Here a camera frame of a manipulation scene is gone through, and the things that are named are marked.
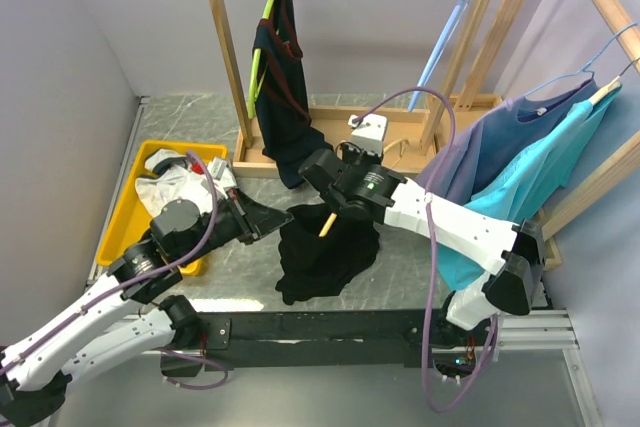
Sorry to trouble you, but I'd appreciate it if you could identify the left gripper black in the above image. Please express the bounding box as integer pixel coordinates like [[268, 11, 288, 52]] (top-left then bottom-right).
[[177, 185, 294, 266]]

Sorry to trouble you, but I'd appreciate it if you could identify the yellow clothes hanger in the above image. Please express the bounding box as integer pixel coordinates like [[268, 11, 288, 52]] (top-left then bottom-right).
[[319, 138, 410, 238]]

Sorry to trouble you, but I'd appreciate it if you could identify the black tank top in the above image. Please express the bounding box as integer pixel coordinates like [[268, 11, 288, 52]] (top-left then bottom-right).
[[275, 204, 380, 305]]

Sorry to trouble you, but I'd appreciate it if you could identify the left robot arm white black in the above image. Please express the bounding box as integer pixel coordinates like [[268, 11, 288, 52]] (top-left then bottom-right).
[[1, 188, 293, 426]]

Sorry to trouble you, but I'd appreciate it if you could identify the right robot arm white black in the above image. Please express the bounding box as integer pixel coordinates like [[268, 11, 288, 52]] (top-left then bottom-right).
[[299, 149, 545, 345]]

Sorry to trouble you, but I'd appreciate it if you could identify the navy maroon tank top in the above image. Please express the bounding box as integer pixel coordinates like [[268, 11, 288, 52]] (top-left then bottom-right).
[[253, 0, 333, 189]]

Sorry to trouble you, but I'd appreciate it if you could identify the green clothes hanger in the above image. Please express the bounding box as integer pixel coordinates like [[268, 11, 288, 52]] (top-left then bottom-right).
[[247, 0, 302, 119]]

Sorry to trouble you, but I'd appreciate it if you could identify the light blue plastic hanger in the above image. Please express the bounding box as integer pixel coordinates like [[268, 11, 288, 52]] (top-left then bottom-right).
[[417, 0, 472, 87]]

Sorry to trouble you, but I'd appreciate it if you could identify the cream wooden hanger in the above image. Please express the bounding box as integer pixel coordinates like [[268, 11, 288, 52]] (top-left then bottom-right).
[[588, 58, 639, 106]]

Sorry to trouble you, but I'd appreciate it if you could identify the wooden clothes rack centre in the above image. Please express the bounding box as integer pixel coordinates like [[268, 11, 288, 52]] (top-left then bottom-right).
[[197, 0, 507, 184]]

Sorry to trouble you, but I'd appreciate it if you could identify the wooden clothes rack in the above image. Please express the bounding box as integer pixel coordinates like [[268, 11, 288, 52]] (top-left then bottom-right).
[[427, 0, 640, 272], [197, 0, 507, 184]]

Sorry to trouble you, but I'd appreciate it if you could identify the white garment in tray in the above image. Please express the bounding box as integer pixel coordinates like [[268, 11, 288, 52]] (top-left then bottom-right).
[[135, 149, 213, 217]]

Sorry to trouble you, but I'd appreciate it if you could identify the black base beam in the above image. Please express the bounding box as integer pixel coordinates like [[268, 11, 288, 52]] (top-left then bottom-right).
[[159, 310, 494, 379]]

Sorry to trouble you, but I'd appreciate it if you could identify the purple t-shirt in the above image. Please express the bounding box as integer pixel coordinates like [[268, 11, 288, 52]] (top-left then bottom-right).
[[415, 80, 597, 204]]

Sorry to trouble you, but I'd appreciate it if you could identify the yellow plastic tray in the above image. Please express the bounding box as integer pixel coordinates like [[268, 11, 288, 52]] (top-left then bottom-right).
[[95, 140, 228, 268]]

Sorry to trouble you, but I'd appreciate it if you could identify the turquoise t-shirt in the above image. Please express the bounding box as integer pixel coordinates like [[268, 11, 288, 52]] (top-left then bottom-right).
[[434, 84, 624, 293]]

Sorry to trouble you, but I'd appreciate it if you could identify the wooden clothes rack right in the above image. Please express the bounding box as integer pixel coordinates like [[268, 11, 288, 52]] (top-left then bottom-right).
[[427, 0, 640, 272]]

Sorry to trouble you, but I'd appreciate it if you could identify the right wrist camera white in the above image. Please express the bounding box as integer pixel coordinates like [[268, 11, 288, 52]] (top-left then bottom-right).
[[348, 114, 388, 156]]

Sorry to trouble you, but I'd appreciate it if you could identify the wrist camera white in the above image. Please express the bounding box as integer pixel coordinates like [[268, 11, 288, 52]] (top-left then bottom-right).
[[208, 157, 237, 196], [348, 114, 388, 156]]

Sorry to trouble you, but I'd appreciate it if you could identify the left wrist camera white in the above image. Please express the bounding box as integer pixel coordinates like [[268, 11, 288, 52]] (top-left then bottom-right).
[[208, 157, 237, 196]]

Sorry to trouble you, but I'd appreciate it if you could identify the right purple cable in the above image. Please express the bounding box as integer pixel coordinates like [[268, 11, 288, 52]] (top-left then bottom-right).
[[352, 87, 501, 413]]

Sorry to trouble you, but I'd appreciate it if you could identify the blue wire hanger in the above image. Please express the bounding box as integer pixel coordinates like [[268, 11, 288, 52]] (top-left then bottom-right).
[[524, 22, 638, 97]]

